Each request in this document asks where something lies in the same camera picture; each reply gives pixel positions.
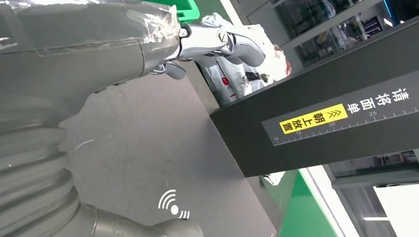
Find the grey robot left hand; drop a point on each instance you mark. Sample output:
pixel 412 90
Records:
pixel 82 49

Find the black inbound scanner machine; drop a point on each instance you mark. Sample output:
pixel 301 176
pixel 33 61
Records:
pixel 147 140

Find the flat white spare parcel bag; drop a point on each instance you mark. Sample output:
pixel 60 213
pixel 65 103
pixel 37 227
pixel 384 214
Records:
pixel 229 88

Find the large grey-white spare parcel bag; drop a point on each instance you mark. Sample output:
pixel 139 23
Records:
pixel 258 39

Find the white spare parcel black print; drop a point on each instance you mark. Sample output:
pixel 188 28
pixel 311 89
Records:
pixel 273 178

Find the bright green conveyor belt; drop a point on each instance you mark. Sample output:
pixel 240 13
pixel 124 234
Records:
pixel 307 212

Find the green plastic crate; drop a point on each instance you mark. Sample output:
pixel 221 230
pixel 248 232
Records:
pixel 186 9

